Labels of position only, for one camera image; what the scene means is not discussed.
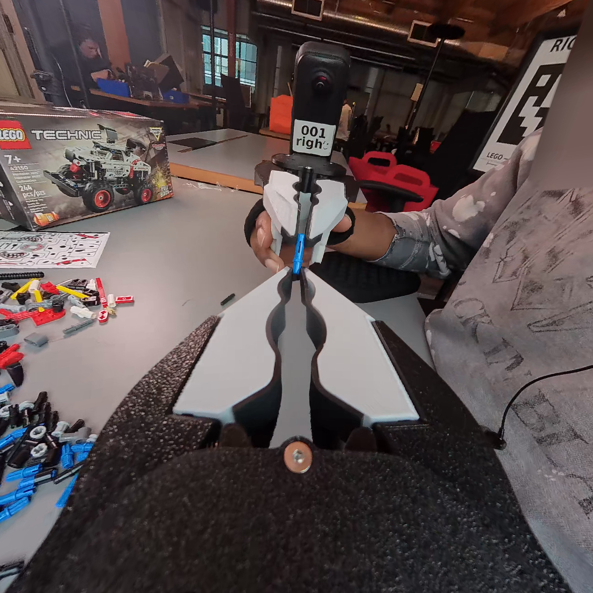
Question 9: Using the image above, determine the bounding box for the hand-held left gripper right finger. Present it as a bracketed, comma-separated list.
[301, 270, 422, 448]

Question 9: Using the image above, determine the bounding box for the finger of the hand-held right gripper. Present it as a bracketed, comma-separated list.
[264, 170, 305, 254]
[306, 179, 347, 265]

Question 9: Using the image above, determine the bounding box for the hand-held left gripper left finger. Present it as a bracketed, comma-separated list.
[172, 270, 290, 448]

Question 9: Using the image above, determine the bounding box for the black bent beam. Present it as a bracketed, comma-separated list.
[296, 167, 318, 237]

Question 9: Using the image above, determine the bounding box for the person's right forearm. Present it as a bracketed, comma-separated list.
[371, 127, 545, 280]

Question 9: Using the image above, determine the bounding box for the grey desk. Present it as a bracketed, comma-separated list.
[0, 178, 436, 577]

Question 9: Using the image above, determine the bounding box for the person's right hand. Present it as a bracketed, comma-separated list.
[250, 208, 400, 274]

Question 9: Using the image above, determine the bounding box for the black office chair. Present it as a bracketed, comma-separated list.
[357, 180, 425, 215]

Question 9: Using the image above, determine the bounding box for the red plastic container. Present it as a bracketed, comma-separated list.
[348, 150, 439, 213]

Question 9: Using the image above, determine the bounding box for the black armrest pad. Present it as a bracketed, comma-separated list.
[320, 252, 423, 304]

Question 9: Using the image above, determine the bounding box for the neighbouring grey table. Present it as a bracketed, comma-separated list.
[164, 129, 367, 204]

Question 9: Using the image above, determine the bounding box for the person's torso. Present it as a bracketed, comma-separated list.
[424, 132, 593, 575]

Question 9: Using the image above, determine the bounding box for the cluttered workbench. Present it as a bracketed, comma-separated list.
[69, 53, 218, 112]

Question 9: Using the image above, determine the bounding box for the pile of mixed building pieces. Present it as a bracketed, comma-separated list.
[0, 277, 136, 387]

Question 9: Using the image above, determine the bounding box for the marker sign board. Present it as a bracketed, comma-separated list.
[468, 29, 585, 173]

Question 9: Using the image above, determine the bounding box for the toy truck box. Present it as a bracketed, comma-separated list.
[0, 107, 175, 231]

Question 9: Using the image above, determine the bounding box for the sticker sheet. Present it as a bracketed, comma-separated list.
[0, 231, 111, 270]

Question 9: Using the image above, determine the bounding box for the pile of blue black pins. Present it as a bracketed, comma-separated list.
[0, 391, 99, 523]

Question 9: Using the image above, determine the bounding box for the black drawstring cord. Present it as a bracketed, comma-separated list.
[493, 364, 593, 449]

